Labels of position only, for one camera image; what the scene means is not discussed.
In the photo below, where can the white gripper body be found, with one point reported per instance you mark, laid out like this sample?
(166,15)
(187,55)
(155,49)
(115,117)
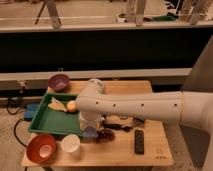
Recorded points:
(89,120)

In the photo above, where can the blue sponge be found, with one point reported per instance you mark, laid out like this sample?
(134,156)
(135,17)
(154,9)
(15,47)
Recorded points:
(90,132)

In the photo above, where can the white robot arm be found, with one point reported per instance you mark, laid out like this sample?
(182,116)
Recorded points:
(193,109)

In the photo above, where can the green plastic tray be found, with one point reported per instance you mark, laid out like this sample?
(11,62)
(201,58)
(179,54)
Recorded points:
(47,120)

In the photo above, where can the peach fruit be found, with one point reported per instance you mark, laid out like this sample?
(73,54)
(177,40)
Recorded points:
(71,106)

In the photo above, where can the bunch of dark grapes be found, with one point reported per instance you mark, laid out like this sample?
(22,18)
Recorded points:
(105,135)

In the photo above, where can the white cup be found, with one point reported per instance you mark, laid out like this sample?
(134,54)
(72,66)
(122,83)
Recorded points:
(70,143)

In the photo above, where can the yellow banana piece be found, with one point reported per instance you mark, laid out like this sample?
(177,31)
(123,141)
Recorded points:
(57,105)

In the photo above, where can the purple bowl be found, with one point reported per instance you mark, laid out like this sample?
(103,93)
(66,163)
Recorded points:
(59,82)

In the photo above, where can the red bowl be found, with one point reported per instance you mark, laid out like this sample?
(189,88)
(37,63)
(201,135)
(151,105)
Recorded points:
(41,148)

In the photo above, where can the black remote control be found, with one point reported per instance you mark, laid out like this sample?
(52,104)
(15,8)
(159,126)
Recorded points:
(139,142)

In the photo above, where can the blue power box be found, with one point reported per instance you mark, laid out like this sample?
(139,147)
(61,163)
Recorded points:
(30,111)

